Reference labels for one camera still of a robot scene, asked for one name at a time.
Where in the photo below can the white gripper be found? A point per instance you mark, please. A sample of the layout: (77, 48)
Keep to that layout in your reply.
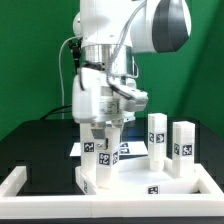
(94, 102)

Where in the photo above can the white desk tabletop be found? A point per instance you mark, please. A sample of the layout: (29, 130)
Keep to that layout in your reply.
(135, 178)

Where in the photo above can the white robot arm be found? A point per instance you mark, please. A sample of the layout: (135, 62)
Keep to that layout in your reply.
(113, 31)

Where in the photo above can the fiducial marker sheet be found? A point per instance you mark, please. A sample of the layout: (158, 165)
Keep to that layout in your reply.
(135, 148)

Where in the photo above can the white U-shaped fence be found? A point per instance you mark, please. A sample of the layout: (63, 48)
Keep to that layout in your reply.
(209, 203)

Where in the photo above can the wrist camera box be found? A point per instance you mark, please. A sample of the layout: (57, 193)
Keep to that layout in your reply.
(137, 102)

